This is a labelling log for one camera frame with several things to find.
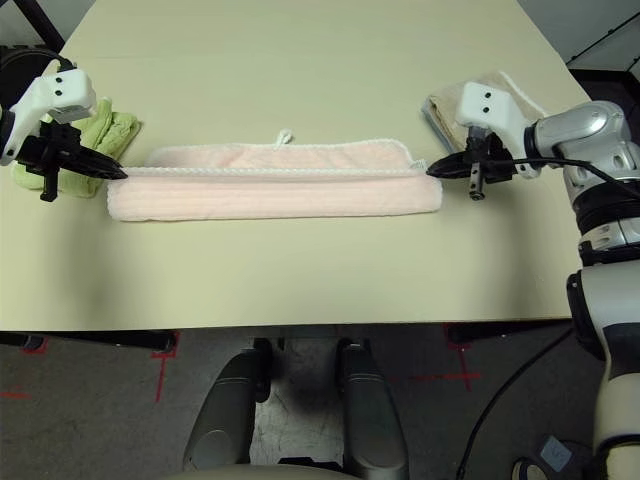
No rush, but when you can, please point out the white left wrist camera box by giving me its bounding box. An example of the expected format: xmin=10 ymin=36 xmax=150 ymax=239
xmin=0 ymin=67 xmax=96 ymax=166

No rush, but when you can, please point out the grey robot leg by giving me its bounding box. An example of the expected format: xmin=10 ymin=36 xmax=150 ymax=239
xmin=182 ymin=349 xmax=271 ymax=474
xmin=335 ymin=339 xmax=409 ymax=476

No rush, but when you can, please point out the grey robot right leg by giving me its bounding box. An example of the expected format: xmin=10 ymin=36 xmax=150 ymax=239
xmin=335 ymin=339 xmax=409 ymax=476

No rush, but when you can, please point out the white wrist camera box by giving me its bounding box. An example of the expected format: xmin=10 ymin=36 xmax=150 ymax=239
xmin=0 ymin=67 xmax=96 ymax=166
xmin=453 ymin=80 xmax=546 ymax=180

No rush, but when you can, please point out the pink terry towel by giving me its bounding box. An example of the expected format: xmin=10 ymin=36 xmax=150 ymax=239
xmin=106 ymin=128 xmax=444 ymax=224

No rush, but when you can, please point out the grey robot left leg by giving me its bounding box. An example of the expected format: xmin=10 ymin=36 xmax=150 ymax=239
xmin=182 ymin=349 xmax=271 ymax=474

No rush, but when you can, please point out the green terry towel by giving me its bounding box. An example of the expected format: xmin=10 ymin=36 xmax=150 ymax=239
xmin=10 ymin=97 xmax=144 ymax=201

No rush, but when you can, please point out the black metal bar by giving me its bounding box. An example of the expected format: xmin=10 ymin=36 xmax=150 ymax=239
xmin=564 ymin=19 xmax=640 ymax=66

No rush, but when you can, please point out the black foam floor mat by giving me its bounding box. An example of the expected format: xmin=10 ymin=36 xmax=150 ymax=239
xmin=0 ymin=44 xmax=64 ymax=101

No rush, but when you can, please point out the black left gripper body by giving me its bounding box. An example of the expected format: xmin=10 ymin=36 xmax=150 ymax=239
xmin=17 ymin=122 xmax=84 ymax=204

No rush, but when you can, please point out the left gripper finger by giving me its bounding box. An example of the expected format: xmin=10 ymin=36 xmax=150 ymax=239
xmin=74 ymin=143 xmax=124 ymax=171
xmin=75 ymin=159 xmax=128 ymax=182

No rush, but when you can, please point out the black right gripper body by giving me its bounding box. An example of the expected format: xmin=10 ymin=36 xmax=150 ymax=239
xmin=462 ymin=125 xmax=519 ymax=202

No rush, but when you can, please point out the grey blue floor object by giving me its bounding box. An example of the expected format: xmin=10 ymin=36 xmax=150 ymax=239
xmin=538 ymin=435 xmax=571 ymax=466

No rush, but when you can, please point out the black table foot bar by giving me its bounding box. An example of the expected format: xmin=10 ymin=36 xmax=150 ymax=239
xmin=0 ymin=329 xmax=176 ymax=354

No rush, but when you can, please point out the black metal table frame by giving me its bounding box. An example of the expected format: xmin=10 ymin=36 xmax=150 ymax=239
xmin=0 ymin=0 xmax=81 ymax=56

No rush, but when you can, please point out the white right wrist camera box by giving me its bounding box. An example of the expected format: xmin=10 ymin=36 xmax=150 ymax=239
xmin=453 ymin=80 xmax=546 ymax=180

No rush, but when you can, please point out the beige folded towel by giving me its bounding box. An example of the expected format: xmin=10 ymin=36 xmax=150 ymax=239
xmin=418 ymin=97 xmax=469 ymax=154

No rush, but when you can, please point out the beige terry towel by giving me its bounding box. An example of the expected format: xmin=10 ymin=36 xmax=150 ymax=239
xmin=427 ymin=71 xmax=549 ymax=151

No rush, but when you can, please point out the beige robot torso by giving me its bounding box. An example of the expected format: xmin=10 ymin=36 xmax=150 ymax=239
xmin=174 ymin=462 xmax=361 ymax=480

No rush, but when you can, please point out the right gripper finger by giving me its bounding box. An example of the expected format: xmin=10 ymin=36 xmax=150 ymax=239
xmin=425 ymin=164 xmax=471 ymax=180
xmin=427 ymin=152 xmax=471 ymax=171

